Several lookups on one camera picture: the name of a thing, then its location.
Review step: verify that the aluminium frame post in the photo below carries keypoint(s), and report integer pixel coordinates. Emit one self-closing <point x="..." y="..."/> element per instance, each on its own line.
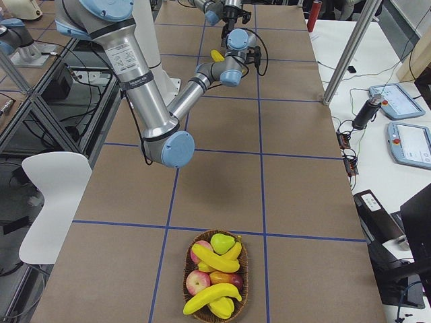
<point x="350" y="49"/>

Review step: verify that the front large yellow banana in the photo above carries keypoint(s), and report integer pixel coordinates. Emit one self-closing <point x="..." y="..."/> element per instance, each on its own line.
<point x="210" y="294"/>

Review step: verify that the lower teach pendant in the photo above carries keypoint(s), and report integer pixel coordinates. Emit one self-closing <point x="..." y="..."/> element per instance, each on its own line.
<point x="409" y="144"/>

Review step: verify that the small electronics board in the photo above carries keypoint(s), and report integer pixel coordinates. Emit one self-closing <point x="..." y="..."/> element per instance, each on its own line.
<point x="344" y="140"/>

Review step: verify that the red apple upper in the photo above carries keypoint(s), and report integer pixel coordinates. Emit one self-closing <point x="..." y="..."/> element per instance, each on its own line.
<point x="203" y="243"/>

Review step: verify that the woven wicker basket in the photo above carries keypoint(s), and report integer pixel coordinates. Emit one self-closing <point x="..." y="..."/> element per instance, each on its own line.
<point x="204" y="314"/>

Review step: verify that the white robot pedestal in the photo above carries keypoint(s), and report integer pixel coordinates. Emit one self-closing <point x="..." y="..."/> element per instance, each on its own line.
<point x="158" y="50"/>

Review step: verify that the black cylinder device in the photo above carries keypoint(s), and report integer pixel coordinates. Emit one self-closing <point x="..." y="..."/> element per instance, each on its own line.
<point x="367" y="111"/>

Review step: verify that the upper teach pendant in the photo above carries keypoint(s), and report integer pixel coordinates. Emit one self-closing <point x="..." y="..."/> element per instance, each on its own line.
<point x="400" y="105"/>

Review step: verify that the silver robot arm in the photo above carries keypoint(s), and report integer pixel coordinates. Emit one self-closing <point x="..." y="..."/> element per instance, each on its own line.
<point x="213" y="10"/>
<point x="125" y="30"/>

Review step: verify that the green yellow pear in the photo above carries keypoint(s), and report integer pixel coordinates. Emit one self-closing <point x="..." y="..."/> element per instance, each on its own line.
<point x="221" y="243"/>

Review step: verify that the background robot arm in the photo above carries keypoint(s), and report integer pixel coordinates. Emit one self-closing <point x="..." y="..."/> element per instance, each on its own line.
<point x="19" y="46"/>

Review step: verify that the teach pendant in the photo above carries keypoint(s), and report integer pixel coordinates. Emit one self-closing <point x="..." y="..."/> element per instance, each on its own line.
<point x="400" y="105"/>
<point x="409" y="144"/>

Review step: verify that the red yellow mango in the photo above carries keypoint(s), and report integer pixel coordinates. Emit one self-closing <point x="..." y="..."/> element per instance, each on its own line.
<point x="217" y="277"/>

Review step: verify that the red apple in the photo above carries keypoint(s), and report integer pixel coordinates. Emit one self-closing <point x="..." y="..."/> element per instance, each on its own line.
<point x="197" y="281"/>
<point x="203" y="243"/>

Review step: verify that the yellow banana under pear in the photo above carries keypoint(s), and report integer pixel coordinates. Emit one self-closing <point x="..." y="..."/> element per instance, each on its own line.
<point x="235" y="251"/>

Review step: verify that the black monitor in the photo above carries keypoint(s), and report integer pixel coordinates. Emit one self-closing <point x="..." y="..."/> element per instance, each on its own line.
<point x="415" y="215"/>

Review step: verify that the black box with label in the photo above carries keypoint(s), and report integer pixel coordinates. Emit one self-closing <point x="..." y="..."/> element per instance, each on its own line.
<point x="379" y="223"/>

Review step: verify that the red cylinder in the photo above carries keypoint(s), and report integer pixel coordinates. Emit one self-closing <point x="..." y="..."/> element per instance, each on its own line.
<point x="313" y="15"/>

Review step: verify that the white chair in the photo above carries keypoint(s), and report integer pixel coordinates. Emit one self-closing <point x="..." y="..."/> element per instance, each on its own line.
<point x="61" y="177"/>

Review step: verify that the red apple lower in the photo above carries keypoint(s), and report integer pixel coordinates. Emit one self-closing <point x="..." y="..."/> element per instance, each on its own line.
<point x="197" y="281"/>

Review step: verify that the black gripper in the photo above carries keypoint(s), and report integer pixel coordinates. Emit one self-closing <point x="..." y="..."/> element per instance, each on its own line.
<point x="231" y="15"/>

